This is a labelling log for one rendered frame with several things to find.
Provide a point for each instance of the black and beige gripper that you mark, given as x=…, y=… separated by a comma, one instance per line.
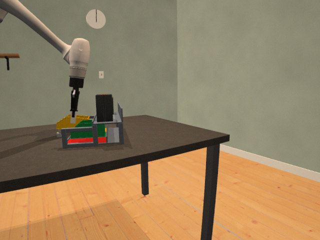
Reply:
x=76, y=83

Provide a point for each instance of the yellow bin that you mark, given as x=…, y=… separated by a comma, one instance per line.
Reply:
x=66, y=121

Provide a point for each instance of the green bin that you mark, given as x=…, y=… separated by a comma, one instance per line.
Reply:
x=88, y=134

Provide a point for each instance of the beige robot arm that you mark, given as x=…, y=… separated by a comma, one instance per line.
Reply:
x=77, y=54

